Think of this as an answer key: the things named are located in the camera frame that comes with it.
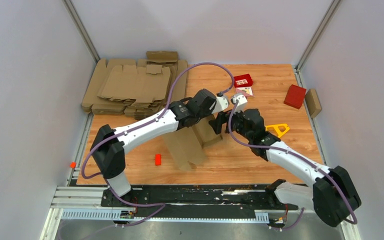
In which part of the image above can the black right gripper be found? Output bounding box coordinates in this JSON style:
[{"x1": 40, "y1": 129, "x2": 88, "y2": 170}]
[{"x1": 208, "y1": 104, "x2": 252, "y2": 142}]

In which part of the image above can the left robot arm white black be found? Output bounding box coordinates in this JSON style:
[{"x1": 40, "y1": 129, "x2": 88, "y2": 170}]
[{"x1": 90, "y1": 89, "x2": 228, "y2": 207}]

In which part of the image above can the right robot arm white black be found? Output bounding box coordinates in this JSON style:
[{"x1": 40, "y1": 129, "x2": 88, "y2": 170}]
[{"x1": 209, "y1": 108, "x2": 362, "y2": 227}]

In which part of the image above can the red box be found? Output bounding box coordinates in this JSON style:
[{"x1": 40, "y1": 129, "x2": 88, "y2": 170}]
[{"x1": 283, "y1": 84, "x2": 307, "y2": 110}]

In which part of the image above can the small brown cardboard box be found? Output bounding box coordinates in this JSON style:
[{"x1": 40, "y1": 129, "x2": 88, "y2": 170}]
[{"x1": 304, "y1": 88, "x2": 322, "y2": 118}]

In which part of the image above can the clear case with shapes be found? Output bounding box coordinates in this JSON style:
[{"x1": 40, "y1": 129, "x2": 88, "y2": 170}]
[{"x1": 235, "y1": 86, "x2": 254, "y2": 98}]

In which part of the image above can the red plastic basket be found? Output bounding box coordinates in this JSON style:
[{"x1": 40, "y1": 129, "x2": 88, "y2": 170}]
[{"x1": 234, "y1": 73, "x2": 254, "y2": 88}]

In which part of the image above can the small red block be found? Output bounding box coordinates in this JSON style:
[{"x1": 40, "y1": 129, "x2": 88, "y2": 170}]
[{"x1": 154, "y1": 153, "x2": 162, "y2": 166}]

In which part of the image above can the stack of flat cardboard blanks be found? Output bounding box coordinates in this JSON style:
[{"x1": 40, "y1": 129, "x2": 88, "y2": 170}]
[{"x1": 81, "y1": 51, "x2": 188, "y2": 120}]

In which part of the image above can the small orange clip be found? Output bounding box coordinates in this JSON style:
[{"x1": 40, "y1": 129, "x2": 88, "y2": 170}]
[{"x1": 70, "y1": 162, "x2": 77, "y2": 169}]

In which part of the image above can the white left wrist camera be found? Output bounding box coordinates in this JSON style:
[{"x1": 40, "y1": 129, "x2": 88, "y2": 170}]
[{"x1": 211, "y1": 95, "x2": 229, "y2": 114}]

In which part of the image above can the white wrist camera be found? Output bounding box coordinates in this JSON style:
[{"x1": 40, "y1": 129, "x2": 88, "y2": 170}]
[
  {"x1": 211, "y1": 95, "x2": 229, "y2": 114},
  {"x1": 230, "y1": 93, "x2": 248, "y2": 113}
]

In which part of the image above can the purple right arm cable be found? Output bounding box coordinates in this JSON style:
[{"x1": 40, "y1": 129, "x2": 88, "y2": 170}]
[{"x1": 227, "y1": 100, "x2": 359, "y2": 232}]

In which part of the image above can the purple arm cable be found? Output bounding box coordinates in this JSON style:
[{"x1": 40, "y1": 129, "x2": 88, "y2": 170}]
[
  {"x1": 227, "y1": 100, "x2": 359, "y2": 232},
  {"x1": 80, "y1": 61, "x2": 236, "y2": 228}
]

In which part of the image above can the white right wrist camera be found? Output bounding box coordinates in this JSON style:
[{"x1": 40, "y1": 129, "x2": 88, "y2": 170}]
[{"x1": 230, "y1": 93, "x2": 248, "y2": 113}]

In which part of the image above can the yellow triangular plastic frame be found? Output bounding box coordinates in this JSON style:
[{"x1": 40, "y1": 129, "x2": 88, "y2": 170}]
[{"x1": 265, "y1": 123, "x2": 291, "y2": 138}]

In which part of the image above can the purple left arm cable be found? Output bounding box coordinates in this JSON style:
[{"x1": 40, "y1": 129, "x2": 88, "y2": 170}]
[{"x1": 80, "y1": 61, "x2": 236, "y2": 228}]

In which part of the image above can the aluminium frame rail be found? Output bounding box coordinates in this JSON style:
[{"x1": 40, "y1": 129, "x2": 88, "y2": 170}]
[{"x1": 39, "y1": 186, "x2": 354, "y2": 240}]

